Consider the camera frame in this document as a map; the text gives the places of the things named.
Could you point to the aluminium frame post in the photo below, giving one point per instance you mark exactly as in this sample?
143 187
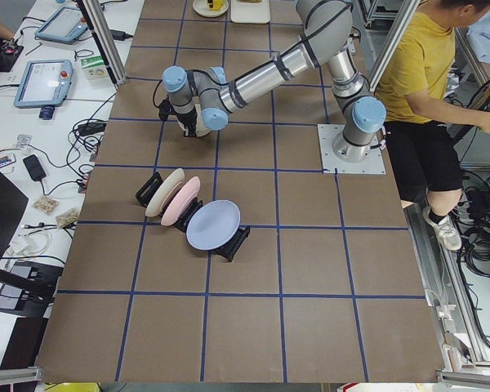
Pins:
97 24

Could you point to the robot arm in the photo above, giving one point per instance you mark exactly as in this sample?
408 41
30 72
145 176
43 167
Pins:
207 96

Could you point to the cream plate in rack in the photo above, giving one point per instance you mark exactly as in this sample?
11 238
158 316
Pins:
165 192

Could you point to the black dish rack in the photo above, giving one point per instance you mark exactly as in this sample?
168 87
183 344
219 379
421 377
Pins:
228 251

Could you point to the teach pendant near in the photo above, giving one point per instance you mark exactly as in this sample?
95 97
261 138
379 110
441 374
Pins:
44 83

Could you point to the teach pendant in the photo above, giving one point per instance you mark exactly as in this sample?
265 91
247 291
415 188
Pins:
44 83
65 26

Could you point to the white ceramic bowl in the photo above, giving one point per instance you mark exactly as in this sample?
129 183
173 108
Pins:
201 130

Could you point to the pink plate in rack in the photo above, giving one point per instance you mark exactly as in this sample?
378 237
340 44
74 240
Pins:
181 201

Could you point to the person in yellow shirt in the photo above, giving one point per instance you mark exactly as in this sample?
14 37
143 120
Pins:
412 88

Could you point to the yellow lemon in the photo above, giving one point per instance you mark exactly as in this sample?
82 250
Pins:
214 5

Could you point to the cream round plate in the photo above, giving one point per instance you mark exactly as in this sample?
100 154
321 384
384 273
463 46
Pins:
201 8

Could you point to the teach pendant far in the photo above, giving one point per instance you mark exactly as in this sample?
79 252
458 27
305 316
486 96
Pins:
65 26

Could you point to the light blue plate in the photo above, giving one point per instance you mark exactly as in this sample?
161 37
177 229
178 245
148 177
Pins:
213 225

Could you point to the white rectangular tray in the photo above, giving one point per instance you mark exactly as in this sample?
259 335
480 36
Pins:
249 13

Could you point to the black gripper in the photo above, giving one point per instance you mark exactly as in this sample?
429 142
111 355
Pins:
186 119

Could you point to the black power adapter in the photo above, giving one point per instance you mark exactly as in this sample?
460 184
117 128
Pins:
119 35

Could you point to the green white carton box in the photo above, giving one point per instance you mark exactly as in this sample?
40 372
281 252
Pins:
93 68

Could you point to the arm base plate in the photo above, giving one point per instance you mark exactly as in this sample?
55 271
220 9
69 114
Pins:
338 157

